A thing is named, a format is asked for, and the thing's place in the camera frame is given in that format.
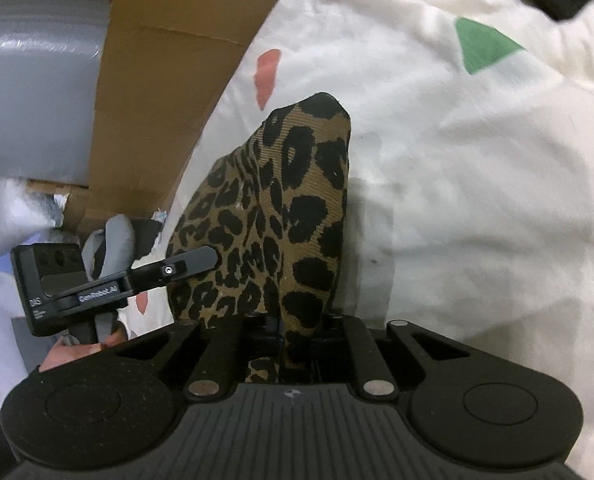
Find cream bear printed blanket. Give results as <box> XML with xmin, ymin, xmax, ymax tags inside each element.
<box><xmin>117</xmin><ymin>0</ymin><xmax>594</xmax><ymax>480</ymax></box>

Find person's left hand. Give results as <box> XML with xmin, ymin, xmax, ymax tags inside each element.
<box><xmin>37</xmin><ymin>322</ymin><xmax>128</xmax><ymax>373</ymax></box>

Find white fluffy pillow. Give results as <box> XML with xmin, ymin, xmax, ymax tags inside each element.
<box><xmin>0</xmin><ymin>175</ymin><xmax>73</xmax><ymax>261</ymax></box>

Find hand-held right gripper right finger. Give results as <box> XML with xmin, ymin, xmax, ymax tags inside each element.
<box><xmin>307</xmin><ymin>312</ymin><xmax>472</xmax><ymax>402</ymax></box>

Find flattened cardboard box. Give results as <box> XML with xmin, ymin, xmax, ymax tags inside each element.
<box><xmin>22</xmin><ymin>0</ymin><xmax>308</xmax><ymax>233</ymax></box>

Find leopard print pants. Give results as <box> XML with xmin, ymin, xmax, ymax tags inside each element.
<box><xmin>166</xmin><ymin>91</ymin><xmax>353</xmax><ymax>386</ymax></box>

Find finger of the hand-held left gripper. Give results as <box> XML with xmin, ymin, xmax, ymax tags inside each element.
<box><xmin>127</xmin><ymin>246</ymin><xmax>221</xmax><ymax>293</ymax></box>

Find grey neck pillow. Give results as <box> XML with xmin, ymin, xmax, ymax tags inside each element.
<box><xmin>80</xmin><ymin>214</ymin><xmax>138</xmax><ymax>286</ymax></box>

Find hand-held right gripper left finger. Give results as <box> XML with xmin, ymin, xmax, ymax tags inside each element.
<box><xmin>114</xmin><ymin>312</ymin><xmax>283</xmax><ymax>402</ymax></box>

